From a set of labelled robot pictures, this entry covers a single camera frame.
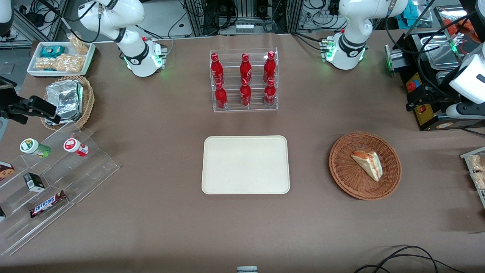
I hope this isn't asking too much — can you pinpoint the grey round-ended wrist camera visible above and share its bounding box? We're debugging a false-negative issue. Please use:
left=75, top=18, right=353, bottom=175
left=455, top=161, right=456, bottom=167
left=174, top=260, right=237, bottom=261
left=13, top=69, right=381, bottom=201
left=445, top=102, right=485, bottom=120

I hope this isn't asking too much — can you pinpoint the brown cookie box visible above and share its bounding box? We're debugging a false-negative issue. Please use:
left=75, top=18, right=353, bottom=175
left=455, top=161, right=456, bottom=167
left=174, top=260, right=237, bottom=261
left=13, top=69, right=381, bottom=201
left=0, top=161, right=16, bottom=182

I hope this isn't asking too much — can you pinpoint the clear bag of nut snacks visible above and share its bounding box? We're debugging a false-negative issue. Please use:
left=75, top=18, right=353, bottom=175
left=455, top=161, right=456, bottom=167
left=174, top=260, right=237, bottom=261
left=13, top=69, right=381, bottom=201
left=57, top=53, right=85, bottom=73
left=35, top=56, right=58, bottom=71
left=67, top=33, right=90, bottom=55

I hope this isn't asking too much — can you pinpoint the grey device with green light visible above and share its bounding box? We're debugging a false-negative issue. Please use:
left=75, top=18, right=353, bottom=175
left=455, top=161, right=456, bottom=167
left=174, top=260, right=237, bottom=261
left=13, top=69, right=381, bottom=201
left=384, top=44, right=409, bottom=78

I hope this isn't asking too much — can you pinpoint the green lidded snack cup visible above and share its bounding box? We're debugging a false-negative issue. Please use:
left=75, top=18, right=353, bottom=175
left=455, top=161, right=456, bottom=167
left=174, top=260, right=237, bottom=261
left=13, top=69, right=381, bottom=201
left=19, top=138, right=52, bottom=158

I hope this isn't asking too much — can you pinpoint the teal snack packet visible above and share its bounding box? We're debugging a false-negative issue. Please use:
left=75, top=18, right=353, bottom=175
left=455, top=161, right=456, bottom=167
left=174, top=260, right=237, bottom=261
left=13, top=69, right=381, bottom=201
left=39, top=45, right=66, bottom=58

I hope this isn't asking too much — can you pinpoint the red cola bottle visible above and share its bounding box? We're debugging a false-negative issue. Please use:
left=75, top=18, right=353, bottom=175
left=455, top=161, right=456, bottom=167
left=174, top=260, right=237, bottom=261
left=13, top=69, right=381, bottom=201
left=239, top=78, right=252, bottom=108
left=210, top=53, right=225, bottom=85
left=264, top=77, right=277, bottom=107
left=263, top=51, right=277, bottom=83
left=239, top=53, right=253, bottom=85
left=214, top=82, right=228, bottom=111

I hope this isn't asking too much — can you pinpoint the black cable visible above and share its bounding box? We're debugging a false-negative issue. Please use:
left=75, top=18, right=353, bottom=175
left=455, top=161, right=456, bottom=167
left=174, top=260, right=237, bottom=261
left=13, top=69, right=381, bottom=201
left=354, top=245, right=467, bottom=273

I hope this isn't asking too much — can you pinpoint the shiny metal tray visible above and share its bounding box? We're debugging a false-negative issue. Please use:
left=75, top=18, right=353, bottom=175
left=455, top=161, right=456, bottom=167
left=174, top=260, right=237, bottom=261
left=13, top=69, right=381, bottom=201
left=424, top=34, right=462, bottom=70

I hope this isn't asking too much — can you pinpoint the Snickers chocolate bar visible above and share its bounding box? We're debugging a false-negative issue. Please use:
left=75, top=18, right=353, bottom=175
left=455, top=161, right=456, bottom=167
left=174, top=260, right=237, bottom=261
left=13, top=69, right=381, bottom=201
left=29, top=190, right=68, bottom=218

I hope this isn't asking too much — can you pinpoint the white snack tray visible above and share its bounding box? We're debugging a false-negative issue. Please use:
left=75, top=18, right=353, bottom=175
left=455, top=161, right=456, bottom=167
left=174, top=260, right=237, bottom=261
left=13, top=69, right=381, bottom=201
left=27, top=41, right=96, bottom=78

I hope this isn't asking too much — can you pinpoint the white wire rack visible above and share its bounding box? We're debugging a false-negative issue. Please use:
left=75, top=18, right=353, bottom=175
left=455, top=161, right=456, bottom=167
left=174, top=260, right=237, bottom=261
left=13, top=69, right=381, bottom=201
left=460, top=146, right=485, bottom=210

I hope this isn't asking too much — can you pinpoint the triangular sandwich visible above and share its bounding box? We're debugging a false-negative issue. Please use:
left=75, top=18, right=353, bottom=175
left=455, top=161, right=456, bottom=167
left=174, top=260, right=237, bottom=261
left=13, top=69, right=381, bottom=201
left=350, top=151, right=383, bottom=182

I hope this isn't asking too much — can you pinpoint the clear acrylic stepped shelf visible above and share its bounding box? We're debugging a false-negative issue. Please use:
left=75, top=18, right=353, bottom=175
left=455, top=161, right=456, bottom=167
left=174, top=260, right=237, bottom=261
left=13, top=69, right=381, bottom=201
left=0, top=121, right=120, bottom=257

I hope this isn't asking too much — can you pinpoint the light tan wicker basket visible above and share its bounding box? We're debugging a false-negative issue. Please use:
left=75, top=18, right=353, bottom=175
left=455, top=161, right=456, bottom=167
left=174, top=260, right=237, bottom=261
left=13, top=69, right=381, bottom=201
left=41, top=75, right=95, bottom=132

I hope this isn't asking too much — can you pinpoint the red emergency stop button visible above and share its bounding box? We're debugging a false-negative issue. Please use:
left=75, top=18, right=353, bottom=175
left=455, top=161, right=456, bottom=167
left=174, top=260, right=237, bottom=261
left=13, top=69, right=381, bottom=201
left=406, top=74, right=422, bottom=92

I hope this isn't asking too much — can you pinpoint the brown round wicker basket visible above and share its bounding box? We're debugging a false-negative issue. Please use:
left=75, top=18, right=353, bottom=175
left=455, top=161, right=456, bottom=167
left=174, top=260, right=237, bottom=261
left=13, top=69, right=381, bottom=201
left=329, top=131, right=402, bottom=201

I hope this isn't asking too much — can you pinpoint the red lidded snack cup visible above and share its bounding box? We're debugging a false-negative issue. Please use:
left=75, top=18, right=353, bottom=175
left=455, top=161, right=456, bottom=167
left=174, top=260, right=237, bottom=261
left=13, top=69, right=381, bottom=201
left=63, top=138, right=90, bottom=157

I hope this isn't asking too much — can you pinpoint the clear acrylic bottle rack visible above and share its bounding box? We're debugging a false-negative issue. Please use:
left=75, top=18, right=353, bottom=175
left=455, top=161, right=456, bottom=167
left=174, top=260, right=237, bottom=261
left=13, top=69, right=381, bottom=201
left=209, top=47, right=278, bottom=113

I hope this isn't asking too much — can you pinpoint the cream rectangular plastic tray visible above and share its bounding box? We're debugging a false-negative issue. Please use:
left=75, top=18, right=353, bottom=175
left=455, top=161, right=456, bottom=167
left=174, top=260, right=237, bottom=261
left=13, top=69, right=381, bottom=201
left=201, top=135, right=291, bottom=195

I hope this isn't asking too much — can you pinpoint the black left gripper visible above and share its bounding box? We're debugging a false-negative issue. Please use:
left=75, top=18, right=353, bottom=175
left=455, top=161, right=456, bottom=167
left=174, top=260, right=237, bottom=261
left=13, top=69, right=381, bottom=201
left=406, top=89, right=461, bottom=113

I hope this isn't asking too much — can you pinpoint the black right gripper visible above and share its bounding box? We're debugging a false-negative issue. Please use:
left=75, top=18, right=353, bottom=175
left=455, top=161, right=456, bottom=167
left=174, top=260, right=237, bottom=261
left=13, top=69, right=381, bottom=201
left=0, top=76, right=61, bottom=125

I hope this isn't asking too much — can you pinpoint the silver foil container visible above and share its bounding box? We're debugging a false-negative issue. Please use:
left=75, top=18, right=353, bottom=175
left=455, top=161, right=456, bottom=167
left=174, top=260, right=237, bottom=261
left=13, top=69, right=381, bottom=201
left=44, top=80, right=84, bottom=126

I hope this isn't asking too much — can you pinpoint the small black carton box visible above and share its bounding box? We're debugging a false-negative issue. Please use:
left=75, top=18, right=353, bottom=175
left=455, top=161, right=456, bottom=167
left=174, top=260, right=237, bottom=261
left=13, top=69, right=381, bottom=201
left=23, top=172, right=46, bottom=191

